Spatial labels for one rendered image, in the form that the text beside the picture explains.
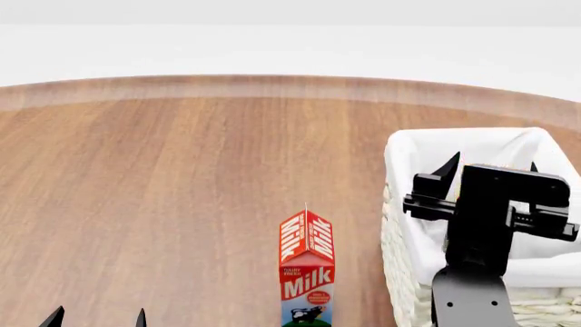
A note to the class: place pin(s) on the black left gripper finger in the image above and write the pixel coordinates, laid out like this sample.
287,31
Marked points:
141,320
53,319

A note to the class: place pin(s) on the white woven basket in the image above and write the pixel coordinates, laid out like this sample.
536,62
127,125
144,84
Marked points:
404,286

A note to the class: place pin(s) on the white cloth basket liner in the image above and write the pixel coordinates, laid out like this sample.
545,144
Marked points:
422,156

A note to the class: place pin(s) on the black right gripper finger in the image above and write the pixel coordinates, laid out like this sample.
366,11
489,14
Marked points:
433,185
534,168

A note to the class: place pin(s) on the red milk carton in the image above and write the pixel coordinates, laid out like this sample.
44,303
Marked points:
307,279

